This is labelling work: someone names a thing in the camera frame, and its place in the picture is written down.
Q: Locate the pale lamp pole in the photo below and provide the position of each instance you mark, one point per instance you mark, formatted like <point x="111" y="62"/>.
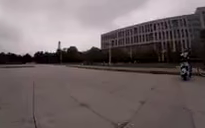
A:
<point x="110" y="53"/>

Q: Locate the raised kerb strip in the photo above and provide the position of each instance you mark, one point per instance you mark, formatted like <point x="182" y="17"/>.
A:
<point x="130" y="69"/>

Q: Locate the row of dark trees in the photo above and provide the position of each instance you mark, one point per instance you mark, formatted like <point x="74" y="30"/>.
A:
<point x="70" y="56"/>

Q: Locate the grey paved plaza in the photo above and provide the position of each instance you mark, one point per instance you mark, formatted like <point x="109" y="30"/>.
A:
<point x="90" y="96"/>

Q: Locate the distant tower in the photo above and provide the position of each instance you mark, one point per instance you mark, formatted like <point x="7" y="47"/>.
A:
<point x="59" y="50"/>

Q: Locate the large pale multi-storey building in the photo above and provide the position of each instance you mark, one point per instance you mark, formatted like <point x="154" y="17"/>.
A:
<point x="156" y="35"/>

